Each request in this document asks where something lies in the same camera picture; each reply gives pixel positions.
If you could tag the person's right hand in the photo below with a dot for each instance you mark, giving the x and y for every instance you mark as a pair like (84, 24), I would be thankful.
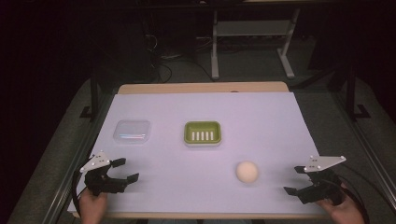
(345, 213)

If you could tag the black metal stand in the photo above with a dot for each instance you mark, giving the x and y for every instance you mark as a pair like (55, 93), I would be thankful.
(351, 93)
(94, 99)

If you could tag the green soap dish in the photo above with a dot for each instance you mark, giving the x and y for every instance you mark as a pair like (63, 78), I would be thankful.
(202, 126)

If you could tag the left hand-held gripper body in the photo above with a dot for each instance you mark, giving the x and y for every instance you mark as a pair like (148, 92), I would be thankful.
(99, 183)

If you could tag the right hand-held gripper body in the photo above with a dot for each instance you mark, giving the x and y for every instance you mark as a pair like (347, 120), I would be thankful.
(325, 186)

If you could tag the round cream soap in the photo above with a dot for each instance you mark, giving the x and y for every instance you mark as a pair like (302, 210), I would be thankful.
(247, 171)

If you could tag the person's left hand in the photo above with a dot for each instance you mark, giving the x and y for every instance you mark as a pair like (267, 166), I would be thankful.
(93, 208)

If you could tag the white table mat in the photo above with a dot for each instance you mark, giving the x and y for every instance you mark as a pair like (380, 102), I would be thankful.
(249, 124)

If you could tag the white metal desk frame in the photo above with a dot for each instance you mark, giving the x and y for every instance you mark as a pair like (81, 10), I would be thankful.
(214, 46)

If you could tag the clear plastic box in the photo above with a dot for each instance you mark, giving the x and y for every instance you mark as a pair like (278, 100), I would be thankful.
(132, 129)

